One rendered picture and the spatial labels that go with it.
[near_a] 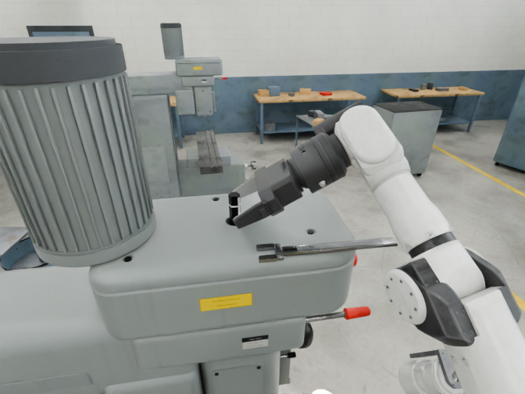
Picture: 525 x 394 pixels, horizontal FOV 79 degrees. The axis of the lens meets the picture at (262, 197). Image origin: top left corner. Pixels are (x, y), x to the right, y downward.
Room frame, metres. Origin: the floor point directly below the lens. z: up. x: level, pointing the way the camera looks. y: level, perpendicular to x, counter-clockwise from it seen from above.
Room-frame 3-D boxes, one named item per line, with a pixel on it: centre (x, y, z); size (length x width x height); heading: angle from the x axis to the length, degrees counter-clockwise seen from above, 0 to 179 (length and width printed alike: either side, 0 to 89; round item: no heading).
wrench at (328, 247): (0.43, -0.11, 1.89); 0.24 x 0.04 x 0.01; 98
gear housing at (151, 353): (0.51, 0.10, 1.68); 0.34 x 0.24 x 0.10; 99
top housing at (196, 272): (0.52, 0.07, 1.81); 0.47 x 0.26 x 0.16; 99
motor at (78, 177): (0.48, 0.30, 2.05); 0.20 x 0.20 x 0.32
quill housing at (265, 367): (0.52, 0.06, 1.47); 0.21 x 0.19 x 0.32; 9
